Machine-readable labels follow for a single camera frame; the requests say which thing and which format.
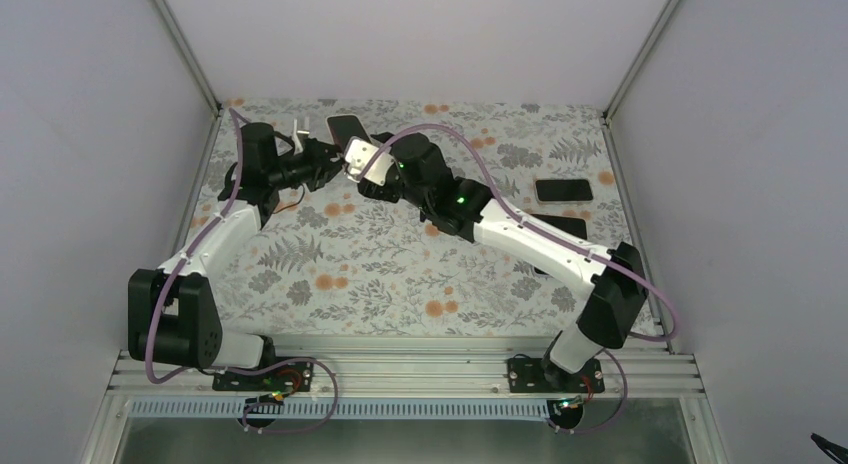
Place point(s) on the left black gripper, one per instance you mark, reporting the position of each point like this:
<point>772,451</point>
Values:
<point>322,169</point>

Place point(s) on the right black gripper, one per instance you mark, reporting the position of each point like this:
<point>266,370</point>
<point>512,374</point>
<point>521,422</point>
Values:
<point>372,192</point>

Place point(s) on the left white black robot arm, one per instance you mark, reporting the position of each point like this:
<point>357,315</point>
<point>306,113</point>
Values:
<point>173,314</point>

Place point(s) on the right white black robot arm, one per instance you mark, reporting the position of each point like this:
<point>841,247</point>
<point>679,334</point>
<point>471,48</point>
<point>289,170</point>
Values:
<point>609,281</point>

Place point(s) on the cased black phone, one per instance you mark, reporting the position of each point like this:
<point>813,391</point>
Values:
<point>563,190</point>
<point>574,226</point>

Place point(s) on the floral patterned table mat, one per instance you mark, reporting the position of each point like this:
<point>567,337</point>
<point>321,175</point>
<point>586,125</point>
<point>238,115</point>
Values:
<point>333,262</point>

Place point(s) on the black object bottom corner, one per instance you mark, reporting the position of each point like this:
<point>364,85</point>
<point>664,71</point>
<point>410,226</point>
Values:
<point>836,452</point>

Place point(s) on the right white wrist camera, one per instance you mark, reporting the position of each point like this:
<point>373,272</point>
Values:
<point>365,162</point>

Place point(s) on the left aluminium corner post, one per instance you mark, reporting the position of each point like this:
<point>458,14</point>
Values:
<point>186,53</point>

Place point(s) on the aluminium corner post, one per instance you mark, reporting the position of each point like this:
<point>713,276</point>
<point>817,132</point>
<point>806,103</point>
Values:
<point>646,49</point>
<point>186,53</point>

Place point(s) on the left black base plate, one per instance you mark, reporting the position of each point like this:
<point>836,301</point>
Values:
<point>293,377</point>

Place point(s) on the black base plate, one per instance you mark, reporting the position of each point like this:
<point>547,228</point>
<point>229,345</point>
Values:
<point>293,377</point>
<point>528,375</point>

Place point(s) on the grey slotted cable duct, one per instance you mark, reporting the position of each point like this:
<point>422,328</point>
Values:
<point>301,408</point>

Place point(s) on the right aluminium corner post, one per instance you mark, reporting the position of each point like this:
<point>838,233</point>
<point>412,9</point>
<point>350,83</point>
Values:
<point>646,49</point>

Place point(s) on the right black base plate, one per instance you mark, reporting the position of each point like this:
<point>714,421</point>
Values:
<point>528,375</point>

